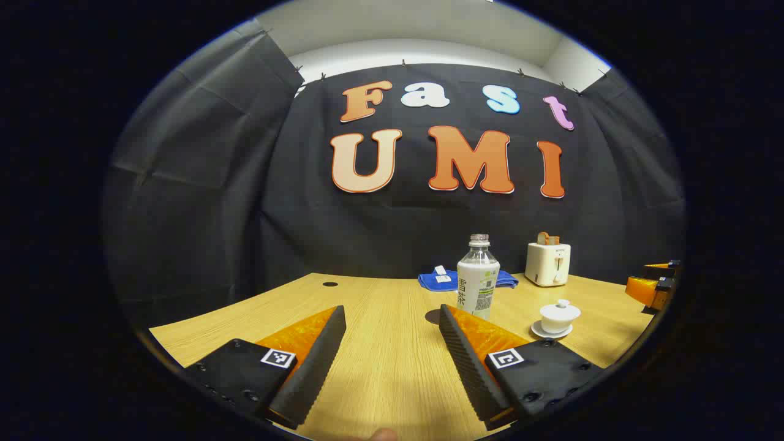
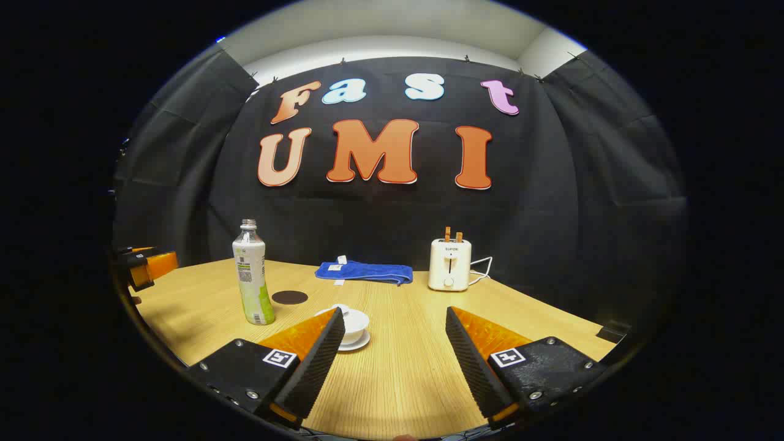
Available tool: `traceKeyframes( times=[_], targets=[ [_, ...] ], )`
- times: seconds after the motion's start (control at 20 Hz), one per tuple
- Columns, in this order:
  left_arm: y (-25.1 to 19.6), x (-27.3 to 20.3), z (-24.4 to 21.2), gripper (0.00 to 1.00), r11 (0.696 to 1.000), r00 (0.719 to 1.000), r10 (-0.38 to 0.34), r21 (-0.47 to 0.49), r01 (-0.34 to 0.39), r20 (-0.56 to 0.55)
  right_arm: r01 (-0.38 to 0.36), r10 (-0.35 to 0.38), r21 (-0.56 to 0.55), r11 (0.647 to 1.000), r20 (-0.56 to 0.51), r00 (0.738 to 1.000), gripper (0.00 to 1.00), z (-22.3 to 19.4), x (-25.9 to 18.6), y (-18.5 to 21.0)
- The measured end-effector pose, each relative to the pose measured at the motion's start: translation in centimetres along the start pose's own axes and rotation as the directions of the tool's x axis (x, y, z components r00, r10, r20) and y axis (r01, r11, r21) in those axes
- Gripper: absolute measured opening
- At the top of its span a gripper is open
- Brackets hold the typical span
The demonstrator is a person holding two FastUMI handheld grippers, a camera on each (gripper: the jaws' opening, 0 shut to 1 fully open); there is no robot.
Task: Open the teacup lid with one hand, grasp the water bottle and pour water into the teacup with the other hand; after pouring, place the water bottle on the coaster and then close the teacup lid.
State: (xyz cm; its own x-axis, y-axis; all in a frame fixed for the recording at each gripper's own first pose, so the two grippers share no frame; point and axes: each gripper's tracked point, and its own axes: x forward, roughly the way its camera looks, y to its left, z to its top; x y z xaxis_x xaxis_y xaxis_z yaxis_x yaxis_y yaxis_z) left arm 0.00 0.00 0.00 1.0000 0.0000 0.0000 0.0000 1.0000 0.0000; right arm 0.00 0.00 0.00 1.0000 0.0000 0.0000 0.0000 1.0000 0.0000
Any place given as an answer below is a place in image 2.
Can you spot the white teacup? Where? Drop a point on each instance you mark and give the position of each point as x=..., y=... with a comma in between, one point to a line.
x=357, y=324

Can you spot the clear water bottle green label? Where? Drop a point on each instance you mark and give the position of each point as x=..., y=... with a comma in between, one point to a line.
x=251, y=282

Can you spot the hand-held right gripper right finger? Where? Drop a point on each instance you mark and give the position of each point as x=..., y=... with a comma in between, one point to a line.
x=471, y=361

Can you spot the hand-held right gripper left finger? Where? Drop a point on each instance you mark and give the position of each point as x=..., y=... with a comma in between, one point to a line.
x=318, y=367

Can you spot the dark round coaster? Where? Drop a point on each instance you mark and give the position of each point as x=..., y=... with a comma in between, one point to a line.
x=290, y=297

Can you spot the cream toaster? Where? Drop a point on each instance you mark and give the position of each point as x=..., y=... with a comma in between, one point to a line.
x=449, y=263

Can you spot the white saucer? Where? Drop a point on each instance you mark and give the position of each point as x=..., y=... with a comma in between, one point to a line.
x=361, y=343

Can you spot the blue towel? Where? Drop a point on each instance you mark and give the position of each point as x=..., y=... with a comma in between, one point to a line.
x=367, y=271

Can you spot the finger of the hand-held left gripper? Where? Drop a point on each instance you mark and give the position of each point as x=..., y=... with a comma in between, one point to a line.
x=160, y=264

